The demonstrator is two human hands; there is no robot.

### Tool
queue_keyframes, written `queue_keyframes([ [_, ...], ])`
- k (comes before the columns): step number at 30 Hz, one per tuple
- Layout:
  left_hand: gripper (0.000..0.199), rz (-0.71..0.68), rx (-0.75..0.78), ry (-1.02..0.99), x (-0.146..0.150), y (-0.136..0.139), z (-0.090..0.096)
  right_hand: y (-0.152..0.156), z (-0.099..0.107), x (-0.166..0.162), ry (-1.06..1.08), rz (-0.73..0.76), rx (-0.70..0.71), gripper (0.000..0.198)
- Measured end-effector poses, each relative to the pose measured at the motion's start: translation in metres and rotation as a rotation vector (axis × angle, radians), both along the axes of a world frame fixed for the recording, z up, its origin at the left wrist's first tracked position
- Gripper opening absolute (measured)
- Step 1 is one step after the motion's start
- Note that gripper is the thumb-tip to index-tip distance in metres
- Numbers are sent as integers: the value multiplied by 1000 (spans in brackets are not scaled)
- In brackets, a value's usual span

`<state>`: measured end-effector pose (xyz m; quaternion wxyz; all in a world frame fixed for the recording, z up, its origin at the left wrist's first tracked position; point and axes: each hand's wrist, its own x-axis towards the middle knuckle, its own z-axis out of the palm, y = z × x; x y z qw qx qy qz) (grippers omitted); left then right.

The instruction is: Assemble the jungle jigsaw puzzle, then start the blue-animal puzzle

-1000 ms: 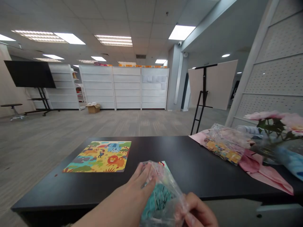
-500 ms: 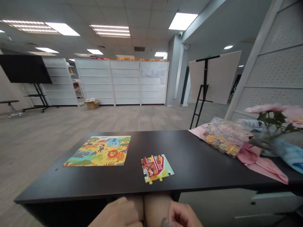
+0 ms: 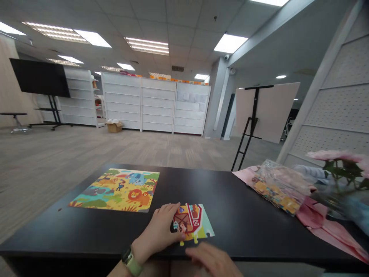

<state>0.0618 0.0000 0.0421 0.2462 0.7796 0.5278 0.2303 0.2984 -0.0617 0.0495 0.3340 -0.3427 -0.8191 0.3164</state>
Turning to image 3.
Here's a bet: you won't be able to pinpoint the black easel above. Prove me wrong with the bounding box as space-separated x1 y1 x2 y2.
230 85 275 172

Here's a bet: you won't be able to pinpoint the person's left hand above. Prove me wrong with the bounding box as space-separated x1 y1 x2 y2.
131 202 186 263

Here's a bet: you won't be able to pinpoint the white pegboard panel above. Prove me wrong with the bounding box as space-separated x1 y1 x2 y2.
276 0 369 174

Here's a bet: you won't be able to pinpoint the person's right fingers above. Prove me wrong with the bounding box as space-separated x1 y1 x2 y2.
184 242 214 267

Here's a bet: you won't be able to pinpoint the black television on wheeled stand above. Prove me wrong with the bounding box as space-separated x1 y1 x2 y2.
9 57 73 131

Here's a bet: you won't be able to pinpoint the wide white shelving unit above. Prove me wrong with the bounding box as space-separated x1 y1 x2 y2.
100 71 212 137

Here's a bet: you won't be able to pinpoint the narrow white shelving unit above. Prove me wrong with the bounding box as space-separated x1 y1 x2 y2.
57 67 101 128

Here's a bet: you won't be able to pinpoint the pink cloth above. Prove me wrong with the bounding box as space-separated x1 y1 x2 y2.
231 165 369 265

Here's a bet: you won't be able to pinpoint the open cardboard box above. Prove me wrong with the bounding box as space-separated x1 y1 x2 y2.
105 118 124 133

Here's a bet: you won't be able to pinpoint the black round stool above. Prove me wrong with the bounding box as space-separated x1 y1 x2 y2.
0 112 30 134

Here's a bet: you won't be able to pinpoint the glass vase with pink flowers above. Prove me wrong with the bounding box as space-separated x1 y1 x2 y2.
305 149 369 221

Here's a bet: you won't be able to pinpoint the beige board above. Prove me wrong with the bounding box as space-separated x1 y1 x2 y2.
235 82 301 144

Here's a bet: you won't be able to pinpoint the person's right hand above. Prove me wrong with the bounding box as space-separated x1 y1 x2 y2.
184 242 244 277

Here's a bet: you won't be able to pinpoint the clear bag of puzzle pieces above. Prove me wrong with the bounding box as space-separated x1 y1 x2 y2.
250 159 317 217

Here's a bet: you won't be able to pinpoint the person's left fingers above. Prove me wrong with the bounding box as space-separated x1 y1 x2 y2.
155 202 181 220

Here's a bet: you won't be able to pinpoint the partly built barn jigsaw puzzle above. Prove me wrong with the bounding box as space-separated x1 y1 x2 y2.
172 203 216 247

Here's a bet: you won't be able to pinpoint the grey folded cloth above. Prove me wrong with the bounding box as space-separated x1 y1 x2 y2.
291 164 331 185

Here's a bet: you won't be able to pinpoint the finished safari animals jigsaw puzzle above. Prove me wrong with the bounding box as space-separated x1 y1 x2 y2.
68 168 160 214

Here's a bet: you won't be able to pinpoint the person's left thumb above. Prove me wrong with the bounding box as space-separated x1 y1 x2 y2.
170 226 186 242

